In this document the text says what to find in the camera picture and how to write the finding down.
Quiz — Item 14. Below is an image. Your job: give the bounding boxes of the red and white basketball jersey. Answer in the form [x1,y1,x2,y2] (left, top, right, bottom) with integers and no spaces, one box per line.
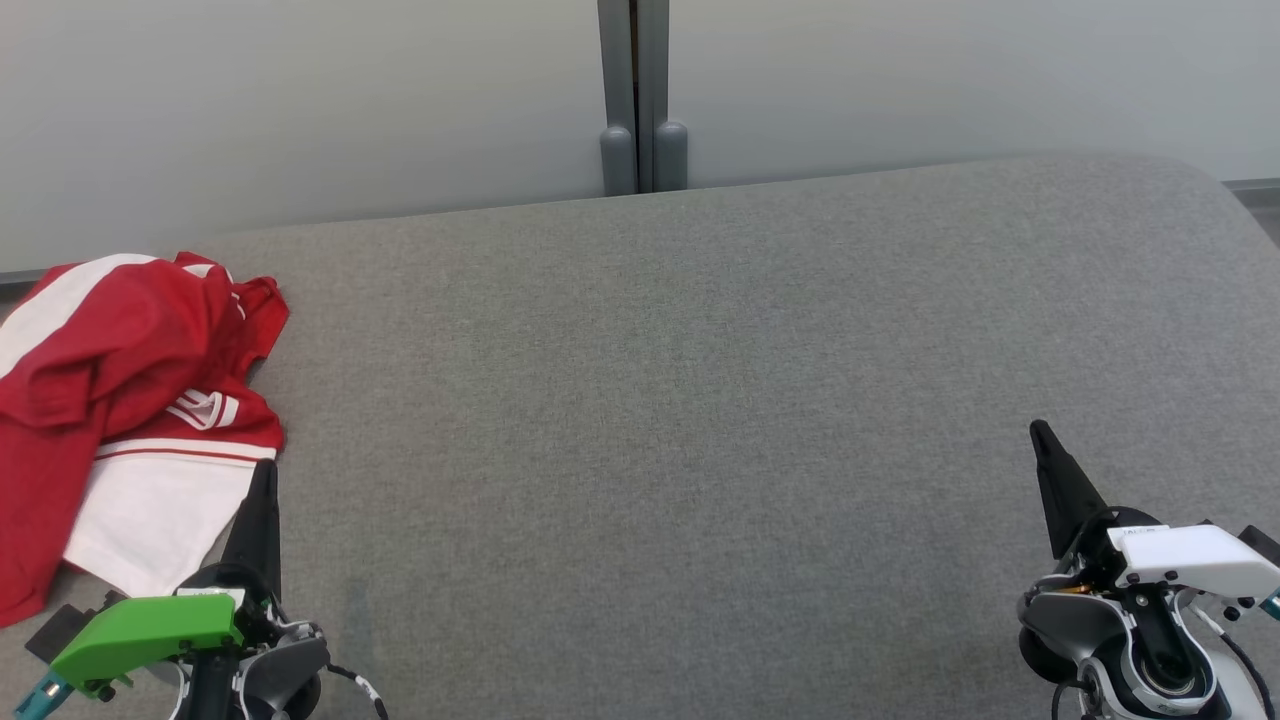
[0,252,291,629]

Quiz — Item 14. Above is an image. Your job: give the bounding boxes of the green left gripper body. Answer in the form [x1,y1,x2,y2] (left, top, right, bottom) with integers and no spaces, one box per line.
[50,563,287,693]

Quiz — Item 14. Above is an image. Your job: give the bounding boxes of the teal left camera connector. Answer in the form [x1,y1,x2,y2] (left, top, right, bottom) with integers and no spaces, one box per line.
[12,674,73,720]

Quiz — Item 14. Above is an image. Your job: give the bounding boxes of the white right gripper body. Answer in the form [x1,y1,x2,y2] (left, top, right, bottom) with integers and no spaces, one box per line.
[1060,508,1280,593]

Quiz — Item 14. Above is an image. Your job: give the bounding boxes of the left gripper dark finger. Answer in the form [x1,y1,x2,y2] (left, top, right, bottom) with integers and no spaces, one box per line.
[222,460,283,601]

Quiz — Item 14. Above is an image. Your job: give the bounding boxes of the black white left arm cable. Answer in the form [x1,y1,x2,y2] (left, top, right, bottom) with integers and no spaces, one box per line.
[325,662,391,720]

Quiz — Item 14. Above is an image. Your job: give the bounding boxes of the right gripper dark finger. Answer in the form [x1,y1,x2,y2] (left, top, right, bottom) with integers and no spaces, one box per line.
[1030,420,1111,561]

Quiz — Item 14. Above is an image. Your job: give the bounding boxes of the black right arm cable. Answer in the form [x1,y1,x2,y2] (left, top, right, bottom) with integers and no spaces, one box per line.
[1212,628,1277,720]

